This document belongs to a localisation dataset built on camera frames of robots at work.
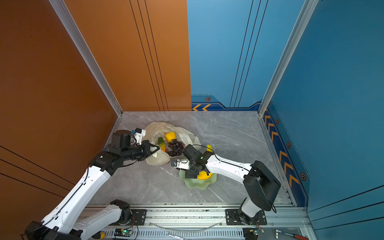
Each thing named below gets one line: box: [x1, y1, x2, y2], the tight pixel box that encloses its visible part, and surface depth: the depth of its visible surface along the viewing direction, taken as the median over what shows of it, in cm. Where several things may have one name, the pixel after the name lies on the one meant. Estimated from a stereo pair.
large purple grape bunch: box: [168, 138, 184, 157], surface depth 96 cm
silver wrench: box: [166, 231, 192, 240], surface depth 71 cm
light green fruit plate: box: [179, 169, 217, 190], surface depth 84 cm
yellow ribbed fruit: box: [165, 131, 177, 143], surface depth 101 cm
